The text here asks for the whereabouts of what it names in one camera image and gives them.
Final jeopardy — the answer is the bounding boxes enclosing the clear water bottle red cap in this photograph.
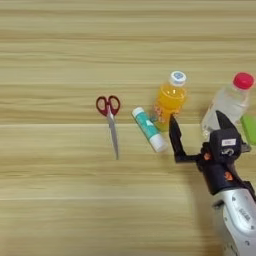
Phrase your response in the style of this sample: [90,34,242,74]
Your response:
[200,72,255,138]

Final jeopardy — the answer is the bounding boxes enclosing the orange juice bottle white cap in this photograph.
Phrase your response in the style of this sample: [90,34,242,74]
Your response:
[152,70,188,133]

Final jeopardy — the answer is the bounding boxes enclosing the green flat block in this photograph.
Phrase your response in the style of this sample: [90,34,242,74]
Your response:
[240,114,256,146]

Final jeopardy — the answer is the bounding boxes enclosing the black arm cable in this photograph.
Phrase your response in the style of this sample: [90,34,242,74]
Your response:
[242,179,256,203]

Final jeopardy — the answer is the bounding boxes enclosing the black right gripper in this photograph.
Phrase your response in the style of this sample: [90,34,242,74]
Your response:
[168,110,252,196]

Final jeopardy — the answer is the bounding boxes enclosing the teal and white glue stick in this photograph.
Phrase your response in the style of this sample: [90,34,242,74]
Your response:
[131,106,170,154]

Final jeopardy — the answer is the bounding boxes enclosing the red handled scissors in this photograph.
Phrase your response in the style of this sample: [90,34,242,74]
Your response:
[95,95,121,161]

